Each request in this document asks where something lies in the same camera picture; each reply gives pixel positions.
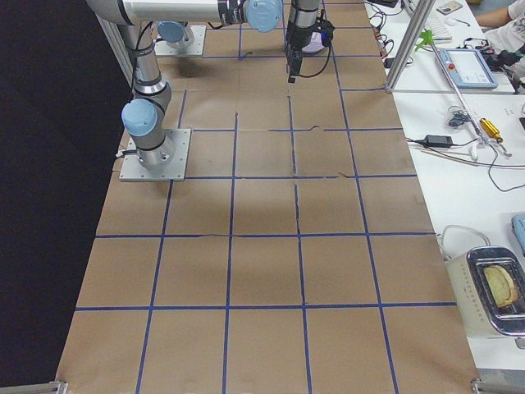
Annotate lilac plate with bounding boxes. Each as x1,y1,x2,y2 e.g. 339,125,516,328
302,32,326,54

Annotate white toaster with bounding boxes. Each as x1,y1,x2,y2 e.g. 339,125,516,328
445,245,524,341

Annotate black cable on desk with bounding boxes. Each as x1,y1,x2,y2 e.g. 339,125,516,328
405,137,525,194

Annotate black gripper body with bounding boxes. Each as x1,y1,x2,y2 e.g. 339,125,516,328
285,39,304,76

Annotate yellow handled tool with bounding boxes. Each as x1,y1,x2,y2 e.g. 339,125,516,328
479,118,503,143

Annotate person forearm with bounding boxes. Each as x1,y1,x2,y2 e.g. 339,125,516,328
475,0,524,44

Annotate blue teach pendant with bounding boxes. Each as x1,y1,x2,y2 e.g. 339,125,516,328
437,48,498,89

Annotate green clip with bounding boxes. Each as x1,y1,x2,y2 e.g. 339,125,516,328
414,30,434,52

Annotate toast slice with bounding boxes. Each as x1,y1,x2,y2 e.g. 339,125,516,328
483,265,518,308

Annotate black power brick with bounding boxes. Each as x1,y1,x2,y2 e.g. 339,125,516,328
423,135,454,149

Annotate aluminium frame post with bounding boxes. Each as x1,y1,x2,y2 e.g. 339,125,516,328
385,0,435,93

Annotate long metal rod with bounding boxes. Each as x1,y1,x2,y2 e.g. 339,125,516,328
430,42,488,145

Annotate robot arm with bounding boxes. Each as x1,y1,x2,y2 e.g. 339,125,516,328
87,0,334,95
118,22,174,168

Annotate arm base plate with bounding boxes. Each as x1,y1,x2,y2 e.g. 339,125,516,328
155,22,206,57
119,129,192,181

